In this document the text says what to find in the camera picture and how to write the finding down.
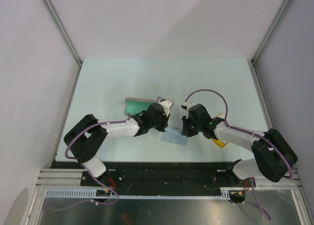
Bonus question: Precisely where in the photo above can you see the grey glasses case green lining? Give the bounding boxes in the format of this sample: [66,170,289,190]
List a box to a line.
[125,97,155,115]

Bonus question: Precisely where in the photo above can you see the light blue cleaning cloth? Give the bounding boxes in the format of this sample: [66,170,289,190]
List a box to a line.
[160,127,187,146]

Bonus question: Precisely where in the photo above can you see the yellow sunglasses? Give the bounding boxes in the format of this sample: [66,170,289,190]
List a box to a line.
[211,112,229,149]

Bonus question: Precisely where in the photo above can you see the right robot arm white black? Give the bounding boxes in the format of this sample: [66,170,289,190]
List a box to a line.
[181,102,298,186]

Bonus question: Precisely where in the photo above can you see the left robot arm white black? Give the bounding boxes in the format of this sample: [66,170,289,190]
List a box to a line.
[64,99,173,186]

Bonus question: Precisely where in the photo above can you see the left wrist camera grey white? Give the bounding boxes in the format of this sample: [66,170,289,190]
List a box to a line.
[159,99,174,116]

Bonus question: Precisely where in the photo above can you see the right aluminium side rail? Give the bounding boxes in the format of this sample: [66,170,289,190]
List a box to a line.
[247,59,276,129]

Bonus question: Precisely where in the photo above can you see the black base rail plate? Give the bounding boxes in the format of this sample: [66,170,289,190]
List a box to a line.
[50,161,257,197]

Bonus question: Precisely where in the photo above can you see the white slotted cable duct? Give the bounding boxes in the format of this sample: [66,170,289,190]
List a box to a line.
[45,188,230,200]

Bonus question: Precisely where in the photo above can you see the aluminium frame crossbar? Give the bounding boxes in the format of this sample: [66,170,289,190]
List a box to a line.
[36,169,303,190]

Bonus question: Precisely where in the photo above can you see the right aluminium frame post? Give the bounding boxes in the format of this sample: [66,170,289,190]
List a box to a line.
[251,0,294,64]

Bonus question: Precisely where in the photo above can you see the aluminium frame post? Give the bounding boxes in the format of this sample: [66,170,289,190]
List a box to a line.
[251,0,294,64]
[41,0,82,68]

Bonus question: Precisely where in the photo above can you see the left aluminium frame post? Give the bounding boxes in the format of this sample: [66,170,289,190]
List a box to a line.
[41,0,82,68]

